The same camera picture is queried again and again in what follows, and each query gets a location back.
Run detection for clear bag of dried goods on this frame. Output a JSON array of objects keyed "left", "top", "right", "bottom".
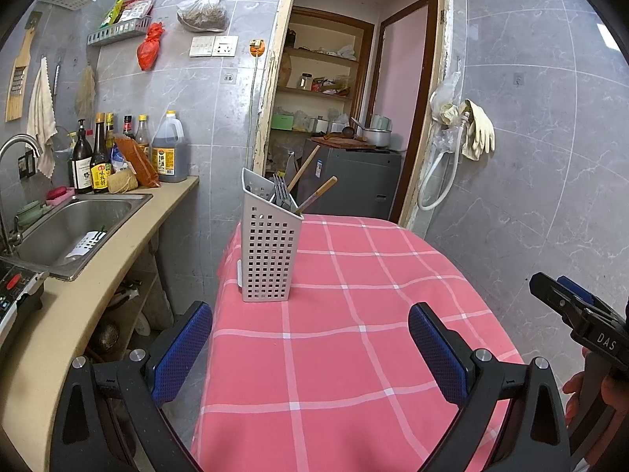
[{"left": 177, "top": 0, "right": 229, "bottom": 33}]

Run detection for tan tied bundle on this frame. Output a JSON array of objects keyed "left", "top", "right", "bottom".
[{"left": 107, "top": 168, "right": 138, "bottom": 194}]

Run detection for small green pot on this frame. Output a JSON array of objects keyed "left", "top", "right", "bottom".
[{"left": 15, "top": 201, "right": 52, "bottom": 229}]

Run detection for cream rubber gloves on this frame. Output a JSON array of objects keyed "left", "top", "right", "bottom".
[{"left": 459, "top": 99, "right": 496, "bottom": 162}]

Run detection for red plastic bag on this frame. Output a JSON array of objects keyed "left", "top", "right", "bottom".
[{"left": 136, "top": 22, "right": 165, "bottom": 72}]

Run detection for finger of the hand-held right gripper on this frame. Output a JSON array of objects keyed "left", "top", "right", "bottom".
[
  {"left": 557, "top": 275, "right": 615, "bottom": 320},
  {"left": 530, "top": 272, "right": 591, "bottom": 329}
]

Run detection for white hose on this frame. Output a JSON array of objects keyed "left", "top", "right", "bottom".
[{"left": 417, "top": 113, "right": 467, "bottom": 212}]

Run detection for white perforated sink strainer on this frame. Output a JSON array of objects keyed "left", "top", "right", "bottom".
[{"left": 65, "top": 230, "right": 108, "bottom": 259}]

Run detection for stainless steel sink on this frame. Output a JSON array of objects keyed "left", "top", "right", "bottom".
[{"left": 15, "top": 193, "right": 153, "bottom": 281}]

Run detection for grey cabinet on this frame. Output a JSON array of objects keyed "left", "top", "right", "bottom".
[{"left": 302, "top": 138, "right": 403, "bottom": 222}]

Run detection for wooden shelf unit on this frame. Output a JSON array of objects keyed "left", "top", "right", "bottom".
[{"left": 275, "top": 6, "right": 373, "bottom": 133}]

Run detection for pink checked tablecloth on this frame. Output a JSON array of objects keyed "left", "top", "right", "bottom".
[{"left": 191, "top": 214, "right": 529, "bottom": 472}]

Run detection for hanging brown loofah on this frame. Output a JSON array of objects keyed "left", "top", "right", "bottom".
[{"left": 75, "top": 65, "right": 97, "bottom": 121}]

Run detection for dark pump bottle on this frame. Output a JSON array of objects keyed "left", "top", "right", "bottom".
[{"left": 70, "top": 119, "right": 95, "bottom": 195}]

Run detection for white perforated utensil holder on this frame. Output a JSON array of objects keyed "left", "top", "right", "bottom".
[{"left": 239, "top": 167, "right": 303, "bottom": 303}]

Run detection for orange brown packet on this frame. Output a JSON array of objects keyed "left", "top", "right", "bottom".
[{"left": 114, "top": 136, "right": 162, "bottom": 188}]

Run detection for aluminium pot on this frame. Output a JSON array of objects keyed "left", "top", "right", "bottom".
[{"left": 361, "top": 128, "right": 393, "bottom": 148}]

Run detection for red and white packet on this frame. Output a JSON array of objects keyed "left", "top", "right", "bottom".
[{"left": 118, "top": 0, "right": 154, "bottom": 23}]

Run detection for green snack packet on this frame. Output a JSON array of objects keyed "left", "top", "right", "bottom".
[{"left": 101, "top": 0, "right": 126, "bottom": 28}]

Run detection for wooden cutting board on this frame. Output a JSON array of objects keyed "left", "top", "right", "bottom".
[{"left": 309, "top": 134, "right": 377, "bottom": 151}]

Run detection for curved metal faucet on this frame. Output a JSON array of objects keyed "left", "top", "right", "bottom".
[{"left": 0, "top": 135, "right": 41, "bottom": 256}]

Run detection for wooden grater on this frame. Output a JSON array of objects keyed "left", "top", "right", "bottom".
[{"left": 5, "top": 12, "right": 42, "bottom": 123}]

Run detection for metal fork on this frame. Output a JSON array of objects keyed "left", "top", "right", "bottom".
[{"left": 272, "top": 172, "right": 296, "bottom": 210}]

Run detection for white wall socket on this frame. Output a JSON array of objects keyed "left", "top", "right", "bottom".
[{"left": 213, "top": 35, "right": 239, "bottom": 58}]

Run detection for person's right hand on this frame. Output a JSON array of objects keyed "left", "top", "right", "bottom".
[{"left": 563, "top": 347, "right": 629, "bottom": 428}]

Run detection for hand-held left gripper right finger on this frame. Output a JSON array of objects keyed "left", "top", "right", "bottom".
[{"left": 408, "top": 302, "right": 572, "bottom": 472}]

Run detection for grey wall shelf basket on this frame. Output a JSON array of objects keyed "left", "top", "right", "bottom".
[{"left": 87, "top": 16, "right": 153, "bottom": 47}]

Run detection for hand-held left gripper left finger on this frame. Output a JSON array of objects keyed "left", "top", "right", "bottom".
[{"left": 49, "top": 301, "right": 213, "bottom": 472}]

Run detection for wooden door frame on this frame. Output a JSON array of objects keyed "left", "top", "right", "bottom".
[{"left": 253, "top": 0, "right": 453, "bottom": 229}]

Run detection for clear hanging plastic bag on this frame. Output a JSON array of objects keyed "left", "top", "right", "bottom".
[{"left": 430, "top": 71, "right": 463, "bottom": 153}]

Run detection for yellow cap sauce bottle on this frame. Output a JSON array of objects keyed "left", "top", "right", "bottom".
[{"left": 134, "top": 114, "right": 151, "bottom": 158}]

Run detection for beige dish towel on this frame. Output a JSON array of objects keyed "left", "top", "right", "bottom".
[{"left": 26, "top": 56, "right": 59, "bottom": 178}]

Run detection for beige kitchen counter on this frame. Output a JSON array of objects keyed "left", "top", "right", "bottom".
[{"left": 0, "top": 176, "right": 200, "bottom": 468}]

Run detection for black control panel appliance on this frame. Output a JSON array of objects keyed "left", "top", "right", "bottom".
[{"left": 0, "top": 256, "right": 50, "bottom": 340}]

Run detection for thin white wall cable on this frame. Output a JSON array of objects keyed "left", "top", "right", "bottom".
[{"left": 245, "top": 56, "right": 259, "bottom": 170}]

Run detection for large dark liquid jug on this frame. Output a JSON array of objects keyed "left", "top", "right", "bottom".
[{"left": 151, "top": 111, "right": 188, "bottom": 184}]

